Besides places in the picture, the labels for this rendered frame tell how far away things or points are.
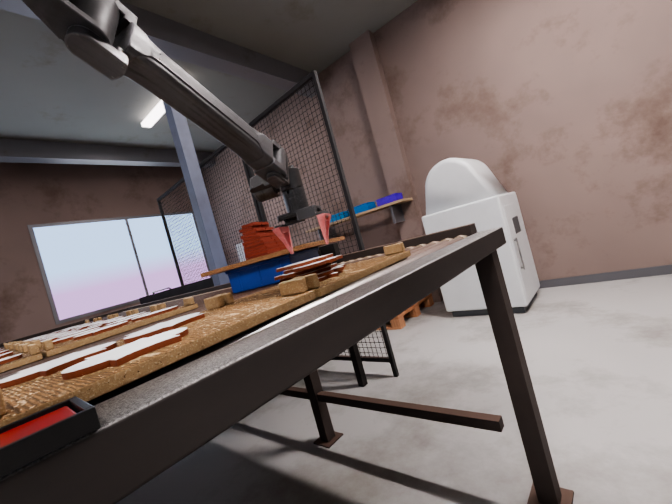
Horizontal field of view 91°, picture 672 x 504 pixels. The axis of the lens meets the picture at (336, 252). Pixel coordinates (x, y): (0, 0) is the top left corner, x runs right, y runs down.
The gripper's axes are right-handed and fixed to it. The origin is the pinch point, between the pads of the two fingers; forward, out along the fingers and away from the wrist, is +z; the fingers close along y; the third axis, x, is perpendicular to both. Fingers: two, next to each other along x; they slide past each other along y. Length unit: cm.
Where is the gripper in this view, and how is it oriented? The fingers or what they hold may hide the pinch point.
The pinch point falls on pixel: (308, 245)
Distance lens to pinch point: 83.4
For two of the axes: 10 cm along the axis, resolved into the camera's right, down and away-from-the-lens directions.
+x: -2.1, 0.9, -9.7
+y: -9.4, 2.6, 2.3
